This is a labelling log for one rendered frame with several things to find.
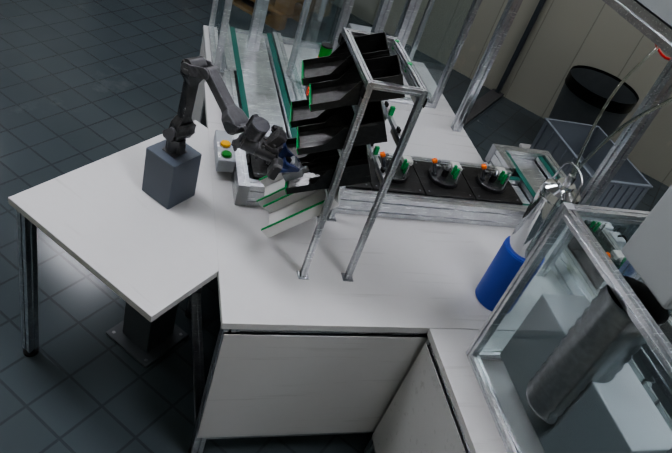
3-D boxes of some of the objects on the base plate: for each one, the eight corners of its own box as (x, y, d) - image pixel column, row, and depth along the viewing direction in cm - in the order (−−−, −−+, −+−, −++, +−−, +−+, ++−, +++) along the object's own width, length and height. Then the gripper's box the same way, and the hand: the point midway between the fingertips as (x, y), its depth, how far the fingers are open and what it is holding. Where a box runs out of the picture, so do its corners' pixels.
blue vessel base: (483, 313, 236) (515, 263, 219) (469, 282, 247) (498, 233, 231) (519, 314, 241) (552, 266, 224) (503, 284, 252) (534, 235, 236)
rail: (234, 205, 244) (239, 183, 237) (220, 86, 309) (224, 67, 303) (248, 206, 246) (253, 184, 239) (232, 88, 311) (235, 68, 305)
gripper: (253, 136, 206) (295, 155, 212) (249, 170, 192) (294, 190, 197) (262, 122, 203) (304, 142, 208) (258, 156, 188) (303, 177, 194)
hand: (289, 161), depth 202 cm, fingers closed on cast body, 4 cm apart
